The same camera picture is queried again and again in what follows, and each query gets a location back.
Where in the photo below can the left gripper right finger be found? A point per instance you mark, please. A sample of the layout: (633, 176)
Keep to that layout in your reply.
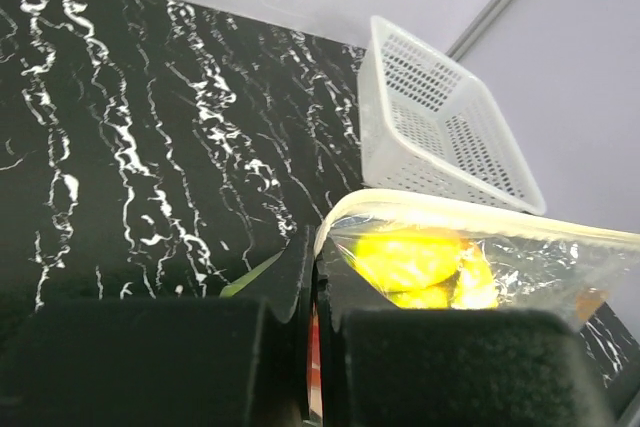
(386, 366)

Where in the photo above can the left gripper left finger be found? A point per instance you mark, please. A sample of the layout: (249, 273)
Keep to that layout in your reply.
(234, 360)

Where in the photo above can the yellow banana bunch toy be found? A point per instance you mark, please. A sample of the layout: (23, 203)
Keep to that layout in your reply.
(419, 270)

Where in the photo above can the clear dotted zip top bag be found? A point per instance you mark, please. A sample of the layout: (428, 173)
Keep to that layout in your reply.
(538, 263)

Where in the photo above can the white plastic basket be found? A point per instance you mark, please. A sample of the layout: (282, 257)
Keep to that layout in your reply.
(428, 125)

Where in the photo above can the black marble pattern mat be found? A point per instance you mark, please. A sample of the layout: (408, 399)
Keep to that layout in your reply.
(161, 149)

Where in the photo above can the right aluminium frame post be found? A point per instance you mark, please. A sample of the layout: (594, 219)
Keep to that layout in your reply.
(480, 24)

